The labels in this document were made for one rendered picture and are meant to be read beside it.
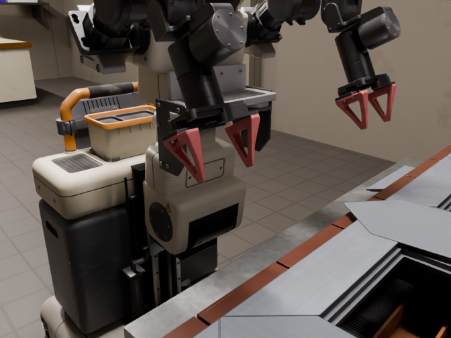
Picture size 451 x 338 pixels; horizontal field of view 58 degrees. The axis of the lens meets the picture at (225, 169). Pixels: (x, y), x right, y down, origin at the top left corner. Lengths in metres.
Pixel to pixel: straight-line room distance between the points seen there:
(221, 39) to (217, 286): 0.53
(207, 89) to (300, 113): 3.74
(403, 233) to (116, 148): 0.79
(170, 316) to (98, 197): 0.48
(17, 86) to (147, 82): 5.34
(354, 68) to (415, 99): 2.78
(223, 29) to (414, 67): 3.17
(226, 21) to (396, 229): 0.48
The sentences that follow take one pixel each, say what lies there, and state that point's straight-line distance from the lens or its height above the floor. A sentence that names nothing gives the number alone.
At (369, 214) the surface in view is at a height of 0.85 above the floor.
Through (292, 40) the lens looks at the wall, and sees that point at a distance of 4.32.
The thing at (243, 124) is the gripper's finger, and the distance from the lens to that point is 0.63.
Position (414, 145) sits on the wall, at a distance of 3.75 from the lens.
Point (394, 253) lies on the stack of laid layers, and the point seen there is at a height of 0.83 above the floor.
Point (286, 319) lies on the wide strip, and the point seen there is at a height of 0.85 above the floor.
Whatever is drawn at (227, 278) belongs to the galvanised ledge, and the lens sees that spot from 0.91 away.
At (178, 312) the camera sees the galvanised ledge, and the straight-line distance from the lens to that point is 0.83.
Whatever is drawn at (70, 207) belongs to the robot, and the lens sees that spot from 1.16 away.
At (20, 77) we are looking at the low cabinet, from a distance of 6.31.
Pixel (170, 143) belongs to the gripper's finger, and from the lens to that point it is 0.59.
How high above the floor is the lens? 1.21
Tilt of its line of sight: 21 degrees down
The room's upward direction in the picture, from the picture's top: straight up
